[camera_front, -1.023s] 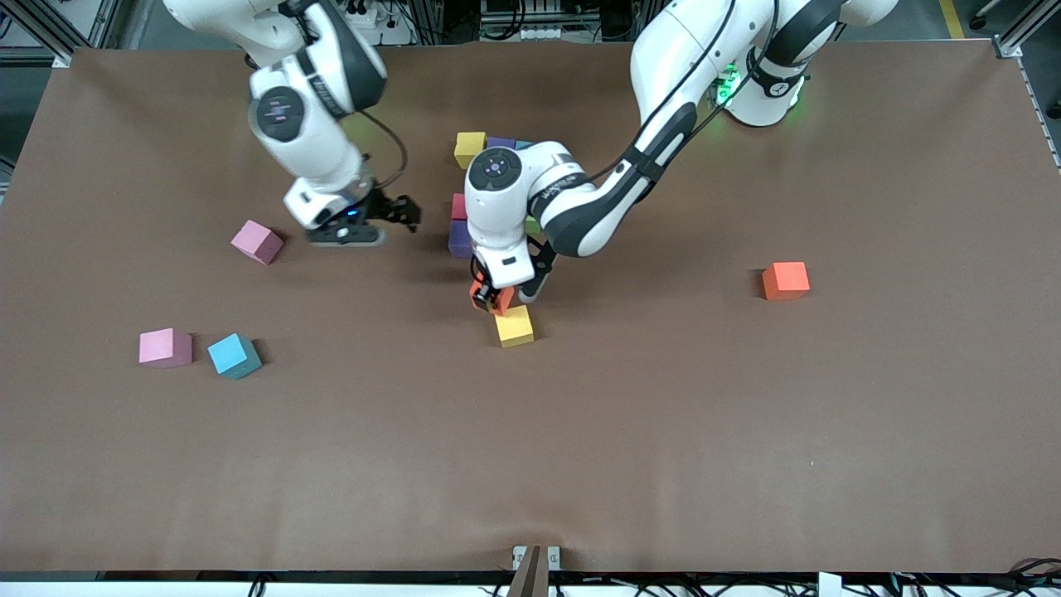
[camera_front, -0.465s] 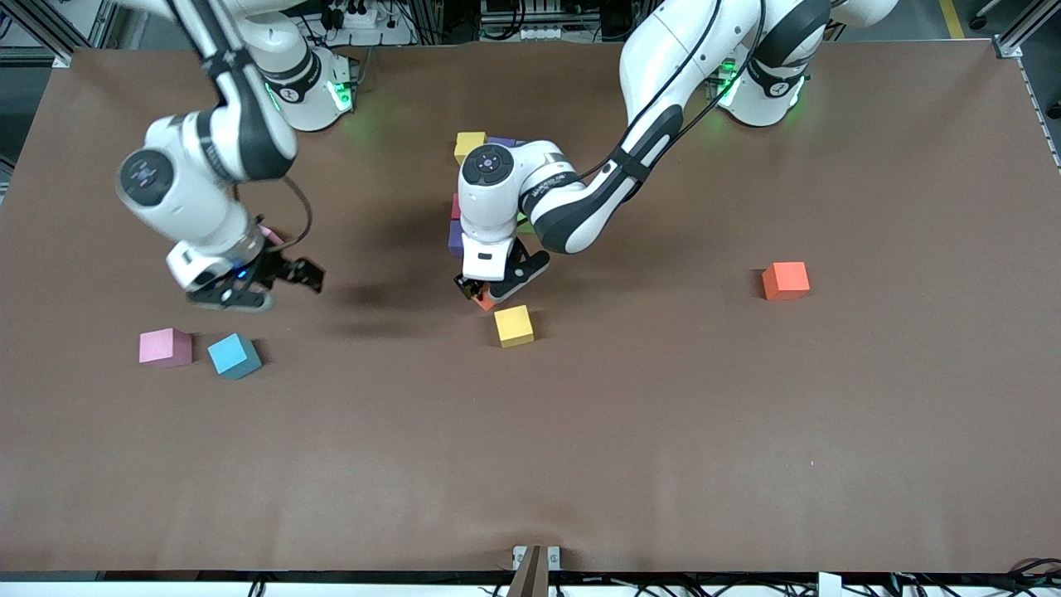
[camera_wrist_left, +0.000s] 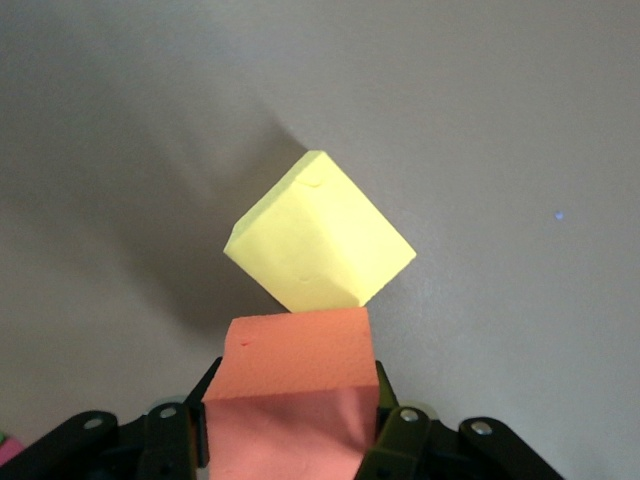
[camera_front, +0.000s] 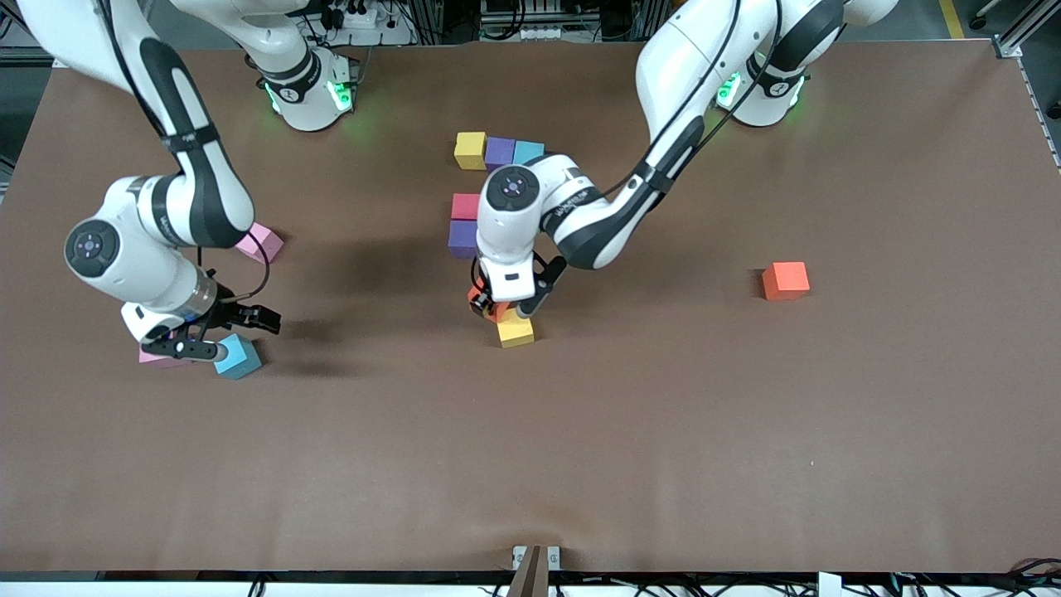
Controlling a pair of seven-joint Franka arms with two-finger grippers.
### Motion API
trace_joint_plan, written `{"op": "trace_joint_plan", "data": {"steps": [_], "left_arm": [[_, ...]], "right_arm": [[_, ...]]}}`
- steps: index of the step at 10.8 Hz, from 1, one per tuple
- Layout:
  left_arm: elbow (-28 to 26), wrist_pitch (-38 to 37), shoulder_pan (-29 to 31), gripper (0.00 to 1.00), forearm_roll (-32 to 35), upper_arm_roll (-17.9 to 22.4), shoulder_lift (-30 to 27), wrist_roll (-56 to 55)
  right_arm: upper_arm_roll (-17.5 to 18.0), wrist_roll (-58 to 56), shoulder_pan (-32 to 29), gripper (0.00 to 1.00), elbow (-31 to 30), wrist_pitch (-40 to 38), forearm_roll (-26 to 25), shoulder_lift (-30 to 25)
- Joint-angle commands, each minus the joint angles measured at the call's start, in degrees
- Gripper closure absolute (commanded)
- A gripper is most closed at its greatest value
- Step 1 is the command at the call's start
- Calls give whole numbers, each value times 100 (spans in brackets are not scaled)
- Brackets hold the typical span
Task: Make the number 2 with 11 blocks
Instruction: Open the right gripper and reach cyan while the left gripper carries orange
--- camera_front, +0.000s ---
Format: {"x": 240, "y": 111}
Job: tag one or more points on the cyan foam cube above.
{"x": 242, "y": 358}
{"x": 527, "y": 151}

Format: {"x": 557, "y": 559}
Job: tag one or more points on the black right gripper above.
{"x": 227, "y": 314}

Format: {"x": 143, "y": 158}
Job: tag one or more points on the brown paper table cover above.
{"x": 580, "y": 464}

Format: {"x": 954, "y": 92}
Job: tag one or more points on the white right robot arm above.
{"x": 191, "y": 191}

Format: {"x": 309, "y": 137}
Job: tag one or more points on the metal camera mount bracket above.
{"x": 535, "y": 572}

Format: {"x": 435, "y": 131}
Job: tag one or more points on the yellow foam cube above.
{"x": 470, "y": 151}
{"x": 517, "y": 332}

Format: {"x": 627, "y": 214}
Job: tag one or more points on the grey electronics box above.
{"x": 526, "y": 31}

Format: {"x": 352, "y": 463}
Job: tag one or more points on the purple foam cube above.
{"x": 500, "y": 152}
{"x": 462, "y": 239}

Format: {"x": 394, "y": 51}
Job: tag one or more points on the orange foam cube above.
{"x": 785, "y": 281}
{"x": 499, "y": 312}

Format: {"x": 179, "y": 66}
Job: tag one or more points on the aluminium frame rail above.
{"x": 1028, "y": 21}

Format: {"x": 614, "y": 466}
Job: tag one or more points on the white power strip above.
{"x": 390, "y": 35}

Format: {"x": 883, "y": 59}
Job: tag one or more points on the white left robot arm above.
{"x": 580, "y": 215}

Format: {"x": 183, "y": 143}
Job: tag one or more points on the red foam cube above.
{"x": 466, "y": 206}

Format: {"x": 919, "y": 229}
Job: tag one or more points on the pink foam cube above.
{"x": 265, "y": 242}
{"x": 153, "y": 359}

